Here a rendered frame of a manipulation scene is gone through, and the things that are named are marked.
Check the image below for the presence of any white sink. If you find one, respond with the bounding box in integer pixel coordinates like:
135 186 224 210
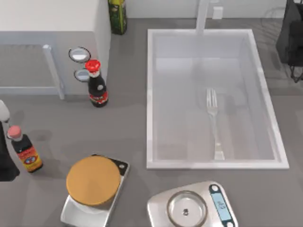
145 28 290 171

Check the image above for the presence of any silver scale with orange plate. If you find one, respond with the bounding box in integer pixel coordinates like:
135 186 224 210
60 154 131 227

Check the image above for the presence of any silver scale with blue display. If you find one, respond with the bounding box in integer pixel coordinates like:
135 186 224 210
146 180 239 227

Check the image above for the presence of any small round microwave knob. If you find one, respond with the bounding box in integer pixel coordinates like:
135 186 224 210
73 68 91 82

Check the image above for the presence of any dark bottle with pink cap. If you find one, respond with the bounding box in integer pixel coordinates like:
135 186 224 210
7 125 44 174

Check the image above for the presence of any tall white tap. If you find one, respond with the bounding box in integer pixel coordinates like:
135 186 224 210
195 0 209 36

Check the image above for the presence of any silver fork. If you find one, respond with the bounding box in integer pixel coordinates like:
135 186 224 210
206 87 225 161

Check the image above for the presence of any dark bottle with red cap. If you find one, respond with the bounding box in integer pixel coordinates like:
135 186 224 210
84 59 110 108

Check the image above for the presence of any pale grey rounded box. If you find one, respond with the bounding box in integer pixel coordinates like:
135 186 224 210
0 99 11 123

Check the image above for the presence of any pale microwave door handle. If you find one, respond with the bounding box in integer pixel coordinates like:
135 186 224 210
42 44 65 100

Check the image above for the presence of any large round microwave knob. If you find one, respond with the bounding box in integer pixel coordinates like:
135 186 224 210
68 46 92 64

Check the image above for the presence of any pale microwave oven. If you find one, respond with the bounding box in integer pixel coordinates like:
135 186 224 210
0 0 112 100

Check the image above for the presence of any green bottle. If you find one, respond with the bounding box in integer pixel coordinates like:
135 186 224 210
107 0 128 35

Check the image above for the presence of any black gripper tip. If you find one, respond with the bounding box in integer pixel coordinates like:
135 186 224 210
0 121 21 183

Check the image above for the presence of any small white wall block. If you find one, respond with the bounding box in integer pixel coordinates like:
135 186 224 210
212 6 224 20

